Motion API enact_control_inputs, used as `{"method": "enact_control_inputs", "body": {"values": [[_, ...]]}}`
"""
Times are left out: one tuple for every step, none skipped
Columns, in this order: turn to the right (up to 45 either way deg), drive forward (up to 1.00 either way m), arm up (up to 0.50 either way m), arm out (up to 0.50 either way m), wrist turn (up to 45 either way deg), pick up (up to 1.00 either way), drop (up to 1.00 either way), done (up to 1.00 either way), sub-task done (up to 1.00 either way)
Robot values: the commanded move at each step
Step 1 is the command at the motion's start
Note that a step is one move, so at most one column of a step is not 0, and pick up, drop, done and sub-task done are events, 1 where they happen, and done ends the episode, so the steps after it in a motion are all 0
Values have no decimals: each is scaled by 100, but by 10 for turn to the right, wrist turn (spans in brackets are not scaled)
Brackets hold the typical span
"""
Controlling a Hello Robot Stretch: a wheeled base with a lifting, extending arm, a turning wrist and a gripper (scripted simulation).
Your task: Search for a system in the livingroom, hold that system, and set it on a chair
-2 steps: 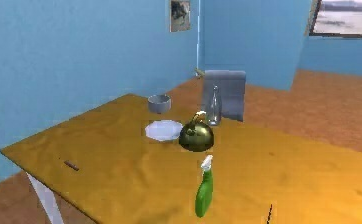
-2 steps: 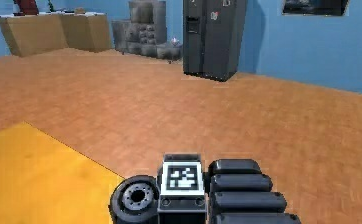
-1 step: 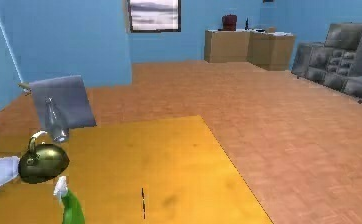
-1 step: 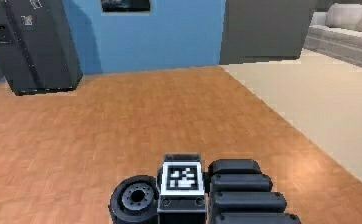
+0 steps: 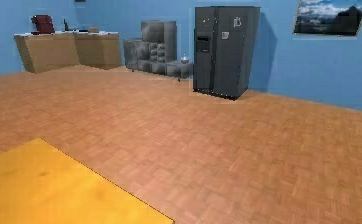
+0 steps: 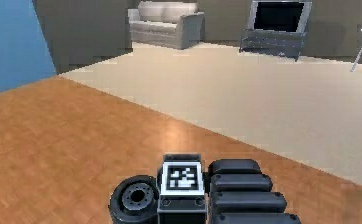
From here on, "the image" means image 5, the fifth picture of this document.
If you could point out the dark grey fridge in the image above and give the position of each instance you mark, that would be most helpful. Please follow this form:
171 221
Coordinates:
225 50

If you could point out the dark faucet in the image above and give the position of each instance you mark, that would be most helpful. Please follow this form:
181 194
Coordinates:
66 25

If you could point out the dark red coffee machine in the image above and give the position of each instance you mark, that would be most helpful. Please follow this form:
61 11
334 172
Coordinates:
43 24

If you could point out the small white bowl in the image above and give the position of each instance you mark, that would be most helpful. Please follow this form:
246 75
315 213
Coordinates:
184 60

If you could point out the brown bread loaf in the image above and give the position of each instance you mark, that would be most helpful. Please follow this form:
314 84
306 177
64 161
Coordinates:
93 29

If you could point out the tan kitchen counter cabinet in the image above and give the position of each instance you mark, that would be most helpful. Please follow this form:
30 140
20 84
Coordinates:
55 50

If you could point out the framed landscape picture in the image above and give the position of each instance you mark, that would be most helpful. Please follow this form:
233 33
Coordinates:
329 16

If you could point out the grey stepped shelf unit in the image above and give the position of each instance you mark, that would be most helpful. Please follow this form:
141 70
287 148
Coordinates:
155 50

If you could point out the yellow wooden table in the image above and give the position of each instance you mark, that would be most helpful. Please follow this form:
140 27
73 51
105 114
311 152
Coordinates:
49 190

